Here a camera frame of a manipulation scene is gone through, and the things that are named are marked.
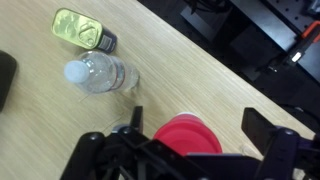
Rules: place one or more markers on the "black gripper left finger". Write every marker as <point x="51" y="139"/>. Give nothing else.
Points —
<point x="96" y="156"/>

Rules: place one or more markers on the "pink and white coffee cup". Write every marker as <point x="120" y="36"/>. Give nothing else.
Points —
<point x="186" y="136"/>

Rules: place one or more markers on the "clear plastic water bottle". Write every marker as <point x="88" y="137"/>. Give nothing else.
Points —
<point x="100" y="73"/>

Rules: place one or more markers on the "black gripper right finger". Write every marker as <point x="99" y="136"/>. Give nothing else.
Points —
<point x="283" y="150"/>

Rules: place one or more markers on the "black perforated breadboard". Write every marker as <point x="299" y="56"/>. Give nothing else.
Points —
<point x="266" y="20"/>

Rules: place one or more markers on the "black plastic bin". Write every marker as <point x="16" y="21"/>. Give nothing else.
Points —
<point x="6" y="80"/>

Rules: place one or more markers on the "Spam can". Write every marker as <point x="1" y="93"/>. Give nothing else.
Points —
<point x="76" y="28"/>

